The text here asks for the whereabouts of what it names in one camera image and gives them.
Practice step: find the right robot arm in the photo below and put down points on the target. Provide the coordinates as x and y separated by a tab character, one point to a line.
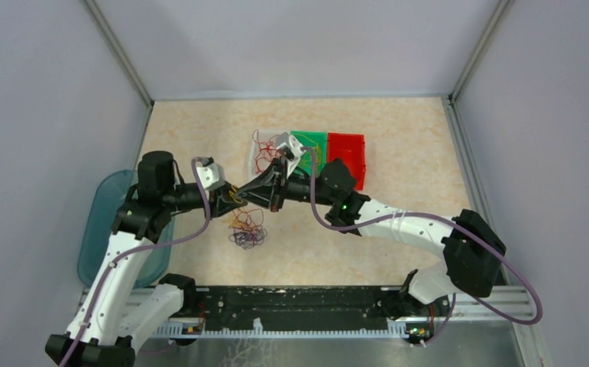
468	249

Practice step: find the aluminium frame rail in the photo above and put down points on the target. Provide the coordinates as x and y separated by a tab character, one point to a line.
512	301

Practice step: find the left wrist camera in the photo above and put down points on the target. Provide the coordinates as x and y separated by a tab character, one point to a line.
210	173

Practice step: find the green plastic bin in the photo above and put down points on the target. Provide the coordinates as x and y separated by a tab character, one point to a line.
319	142

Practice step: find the white plastic bin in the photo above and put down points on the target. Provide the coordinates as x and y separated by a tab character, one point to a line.
262	150

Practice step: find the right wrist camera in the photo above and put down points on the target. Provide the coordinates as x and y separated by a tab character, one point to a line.
291	148

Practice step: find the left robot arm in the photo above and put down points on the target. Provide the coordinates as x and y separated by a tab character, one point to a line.
100	334

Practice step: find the red plastic bin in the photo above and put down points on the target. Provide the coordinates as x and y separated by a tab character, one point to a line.
350	148

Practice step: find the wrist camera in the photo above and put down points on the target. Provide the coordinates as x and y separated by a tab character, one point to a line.
291	148
210	173

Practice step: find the teal plastic basin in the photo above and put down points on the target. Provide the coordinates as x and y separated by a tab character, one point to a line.
109	196

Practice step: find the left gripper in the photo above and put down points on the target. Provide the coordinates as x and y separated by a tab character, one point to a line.
214	207

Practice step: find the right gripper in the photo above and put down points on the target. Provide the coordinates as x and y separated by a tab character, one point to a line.
263	193

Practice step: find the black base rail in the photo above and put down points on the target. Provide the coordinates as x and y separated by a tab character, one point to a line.
315	308

